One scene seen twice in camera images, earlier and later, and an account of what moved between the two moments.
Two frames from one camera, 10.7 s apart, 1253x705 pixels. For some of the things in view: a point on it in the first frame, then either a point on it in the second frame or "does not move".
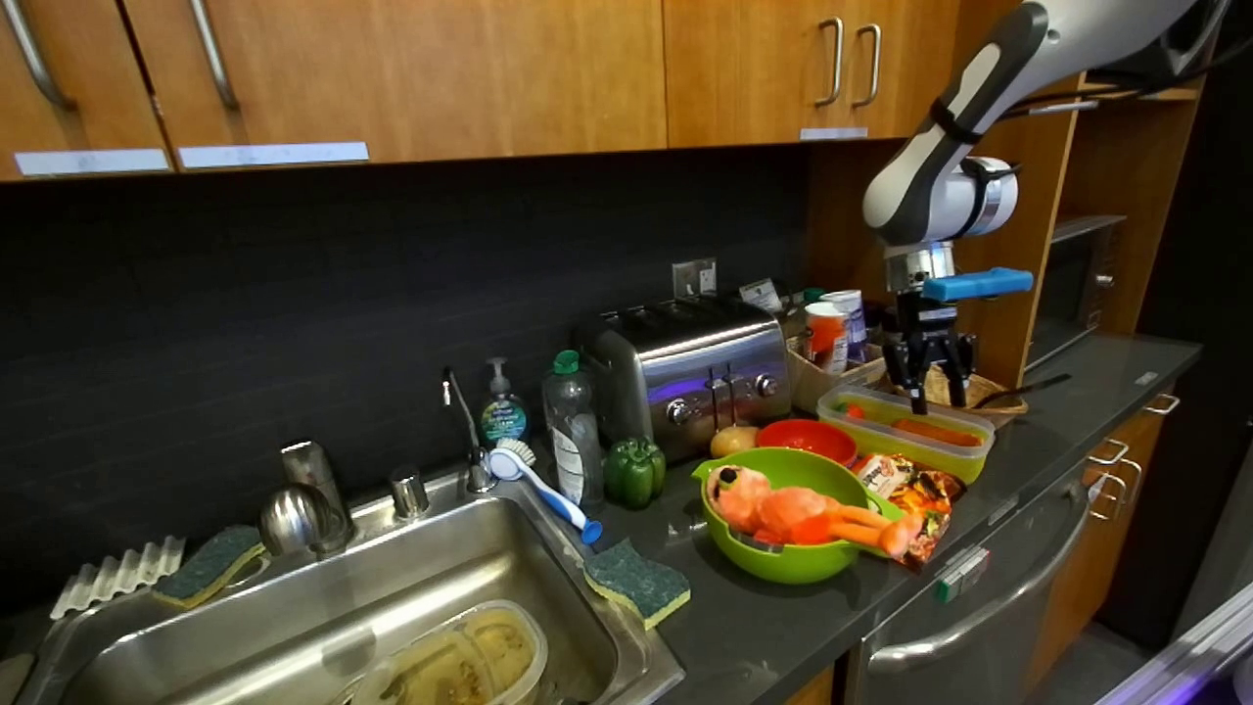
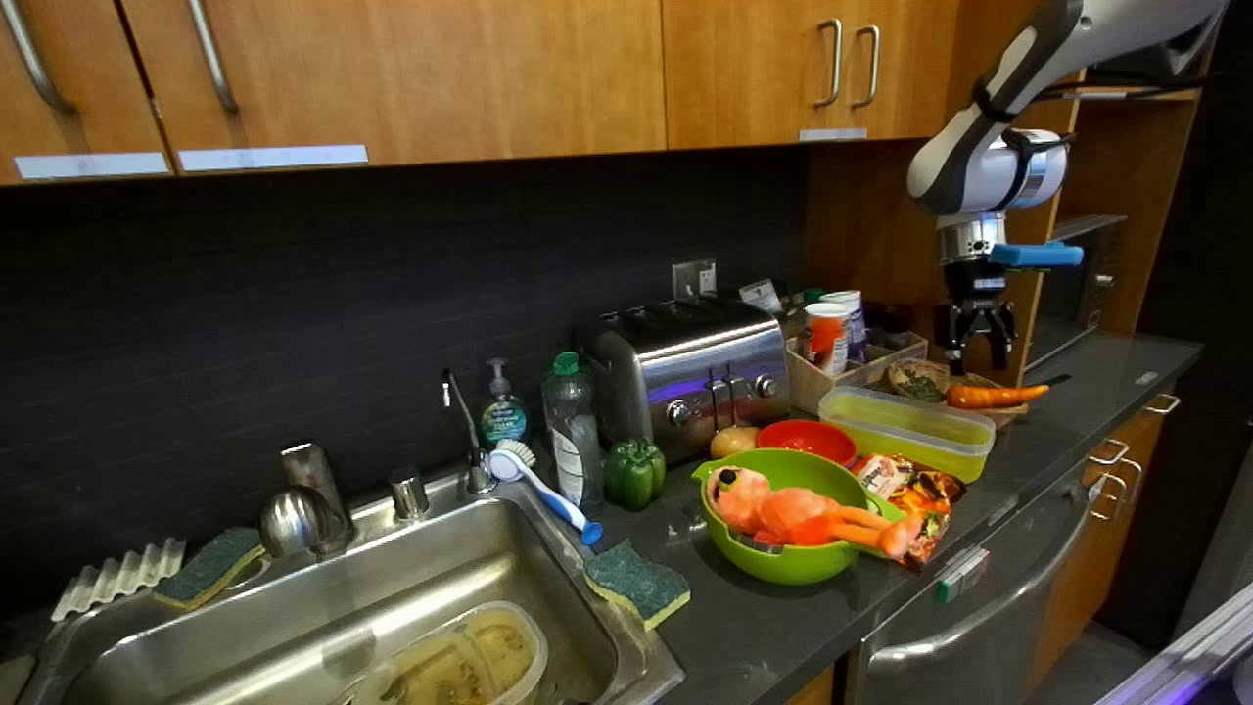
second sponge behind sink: (219, 567) does not move
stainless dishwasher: (985, 635) does not move
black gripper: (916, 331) -> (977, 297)
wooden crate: (811, 387) does not move
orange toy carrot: (934, 434) -> (997, 392)
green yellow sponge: (623, 574) does not move
